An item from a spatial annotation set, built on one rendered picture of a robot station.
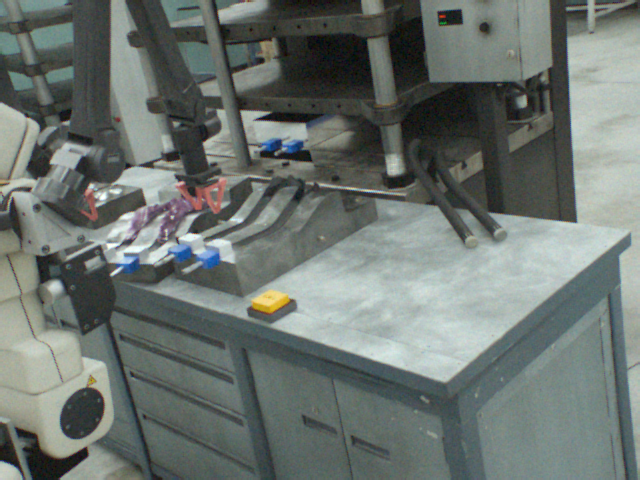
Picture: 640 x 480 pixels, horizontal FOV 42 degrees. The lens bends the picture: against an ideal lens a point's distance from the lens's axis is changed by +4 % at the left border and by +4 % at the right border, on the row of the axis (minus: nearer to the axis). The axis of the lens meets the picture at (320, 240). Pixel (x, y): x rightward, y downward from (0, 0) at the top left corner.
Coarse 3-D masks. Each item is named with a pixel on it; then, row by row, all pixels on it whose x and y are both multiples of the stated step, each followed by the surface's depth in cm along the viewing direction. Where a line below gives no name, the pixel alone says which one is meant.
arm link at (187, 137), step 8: (176, 128) 180; (184, 128) 179; (192, 128) 179; (200, 128) 184; (176, 136) 180; (184, 136) 179; (192, 136) 179; (200, 136) 181; (184, 144) 180; (192, 144) 180; (200, 144) 181
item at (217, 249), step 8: (216, 240) 194; (224, 240) 193; (208, 248) 192; (216, 248) 190; (224, 248) 190; (200, 256) 190; (208, 256) 189; (216, 256) 190; (224, 256) 191; (200, 264) 188; (208, 264) 188; (216, 264) 190; (184, 272) 186
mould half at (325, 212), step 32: (256, 192) 220; (288, 192) 213; (320, 192) 207; (224, 224) 214; (256, 224) 209; (288, 224) 203; (320, 224) 204; (352, 224) 213; (192, 256) 197; (256, 256) 190; (288, 256) 198; (224, 288) 193; (256, 288) 191
